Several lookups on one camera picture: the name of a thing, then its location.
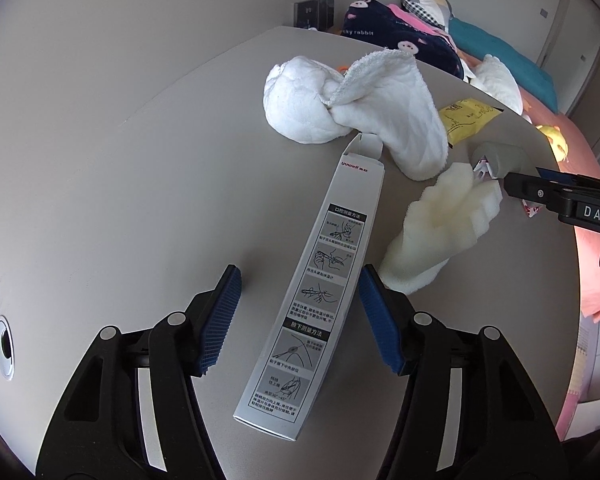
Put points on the black wall socket panel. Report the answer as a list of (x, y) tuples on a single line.
[(314, 12)]

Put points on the small pink paper wrapper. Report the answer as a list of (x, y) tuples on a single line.
[(481, 170)]

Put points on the white foam block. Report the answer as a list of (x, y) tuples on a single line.
[(445, 220)]

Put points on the checked patchwork pillow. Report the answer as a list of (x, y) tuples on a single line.
[(427, 5)]

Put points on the grey foam corner guard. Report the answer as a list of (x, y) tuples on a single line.
[(502, 157)]

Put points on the pink cloth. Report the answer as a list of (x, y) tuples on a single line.
[(415, 22)]

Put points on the yellow plastic packet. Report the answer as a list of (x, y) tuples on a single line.
[(467, 120)]

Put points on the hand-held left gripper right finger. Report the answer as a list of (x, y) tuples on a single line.
[(380, 330)]

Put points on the white goose plush toy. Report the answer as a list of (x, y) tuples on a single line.
[(497, 82)]

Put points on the navy printed blanket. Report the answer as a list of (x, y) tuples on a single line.
[(395, 35)]

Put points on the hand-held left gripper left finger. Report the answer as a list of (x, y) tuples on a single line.
[(222, 320)]

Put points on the yellow chick plush toy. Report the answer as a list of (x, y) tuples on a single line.
[(552, 140)]

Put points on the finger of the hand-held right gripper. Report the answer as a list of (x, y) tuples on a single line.
[(532, 191), (555, 176)]

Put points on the long white printed box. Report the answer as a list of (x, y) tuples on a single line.
[(320, 285)]

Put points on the white quilted towel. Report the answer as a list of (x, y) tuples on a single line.
[(375, 110)]

